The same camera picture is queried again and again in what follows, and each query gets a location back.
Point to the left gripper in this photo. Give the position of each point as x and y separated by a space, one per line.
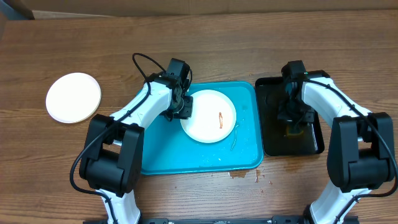
186 112

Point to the teal plastic tray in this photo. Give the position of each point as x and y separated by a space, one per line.
169 150

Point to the black water tray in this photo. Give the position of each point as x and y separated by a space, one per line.
268 94

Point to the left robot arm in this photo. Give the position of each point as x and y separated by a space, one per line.
110 163

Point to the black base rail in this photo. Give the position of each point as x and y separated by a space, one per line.
278 219

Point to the white plate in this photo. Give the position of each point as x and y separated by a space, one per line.
73 98
213 117

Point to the green yellow sponge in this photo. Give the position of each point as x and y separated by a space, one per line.
294 133

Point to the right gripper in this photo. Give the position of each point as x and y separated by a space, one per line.
295 116

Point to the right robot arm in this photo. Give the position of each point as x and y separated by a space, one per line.
361 155

